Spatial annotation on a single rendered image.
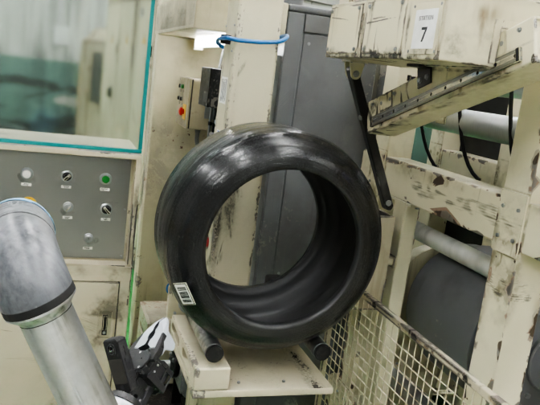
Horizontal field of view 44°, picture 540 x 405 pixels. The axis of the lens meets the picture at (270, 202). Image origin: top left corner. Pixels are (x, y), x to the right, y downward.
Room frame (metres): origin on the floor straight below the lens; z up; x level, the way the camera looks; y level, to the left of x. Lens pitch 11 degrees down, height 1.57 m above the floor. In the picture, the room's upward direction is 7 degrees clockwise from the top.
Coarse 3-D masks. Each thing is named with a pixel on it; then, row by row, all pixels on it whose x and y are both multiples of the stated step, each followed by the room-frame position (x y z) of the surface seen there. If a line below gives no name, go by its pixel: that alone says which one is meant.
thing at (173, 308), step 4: (168, 292) 1.82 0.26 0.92; (172, 292) 1.80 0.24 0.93; (168, 296) 1.81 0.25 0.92; (172, 296) 1.80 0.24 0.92; (168, 300) 1.81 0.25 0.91; (172, 300) 1.80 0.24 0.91; (176, 300) 1.81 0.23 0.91; (168, 304) 1.80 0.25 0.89; (172, 304) 1.80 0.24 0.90; (176, 304) 1.81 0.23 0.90; (168, 308) 1.80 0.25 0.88; (172, 308) 1.80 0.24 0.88; (176, 308) 1.81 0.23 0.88; (180, 308) 1.81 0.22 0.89; (168, 312) 1.80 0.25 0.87; (172, 312) 1.80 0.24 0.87; (176, 312) 1.81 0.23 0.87; (180, 312) 1.81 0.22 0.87; (168, 316) 1.80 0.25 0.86
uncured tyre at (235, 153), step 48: (240, 144) 1.52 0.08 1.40; (288, 144) 1.54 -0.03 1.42; (192, 192) 1.48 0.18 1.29; (336, 192) 1.84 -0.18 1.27; (192, 240) 1.46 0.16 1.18; (336, 240) 1.84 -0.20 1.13; (192, 288) 1.47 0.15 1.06; (240, 288) 1.78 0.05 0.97; (288, 288) 1.82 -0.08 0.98; (336, 288) 1.74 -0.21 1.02; (240, 336) 1.51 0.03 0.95; (288, 336) 1.55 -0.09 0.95
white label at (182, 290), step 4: (176, 284) 1.48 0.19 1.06; (180, 284) 1.47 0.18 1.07; (184, 284) 1.47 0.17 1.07; (176, 288) 1.48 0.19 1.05; (180, 288) 1.48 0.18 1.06; (184, 288) 1.47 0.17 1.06; (188, 288) 1.47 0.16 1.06; (180, 292) 1.48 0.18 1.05; (184, 292) 1.48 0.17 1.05; (188, 292) 1.47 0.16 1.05; (180, 296) 1.49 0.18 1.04; (184, 296) 1.48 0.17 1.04; (188, 296) 1.47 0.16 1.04; (180, 300) 1.49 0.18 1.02; (184, 300) 1.48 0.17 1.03; (188, 300) 1.48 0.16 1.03; (192, 300) 1.47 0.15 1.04; (184, 304) 1.49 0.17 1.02; (188, 304) 1.48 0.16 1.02; (192, 304) 1.48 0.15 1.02
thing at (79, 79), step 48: (0, 0) 1.99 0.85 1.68; (48, 0) 2.03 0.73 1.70; (96, 0) 2.07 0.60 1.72; (144, 0) 2.12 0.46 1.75; (0, 48) 1.99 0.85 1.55; (48, 48) 2.03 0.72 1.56; (96, 48) 2.08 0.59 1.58; (144, 48) 2.12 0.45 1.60; (0, 96) 1.99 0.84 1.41; (48, 96) 2.03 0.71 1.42; (96, 96) 2.08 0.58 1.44; (144, 96) 2.12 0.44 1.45; (48, 144) 2.03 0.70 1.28; (96, 144) 2.08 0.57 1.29
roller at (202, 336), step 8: (184, 312) 1.77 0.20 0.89; (192, 320) 1.66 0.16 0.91; (192, 328) 1.65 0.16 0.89; (200, 328) 1.60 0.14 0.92; (200, 336) 1.56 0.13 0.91; (208, 336) 1.54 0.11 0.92; (200, 344) 1.55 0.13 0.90; (208, 344) 1.50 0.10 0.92; (216, 344) 1.50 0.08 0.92; (208, 352) 1.49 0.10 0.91; (216, 352) 1.49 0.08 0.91; (208, 360) 1.49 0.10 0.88; (216, 360) 1.49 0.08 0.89
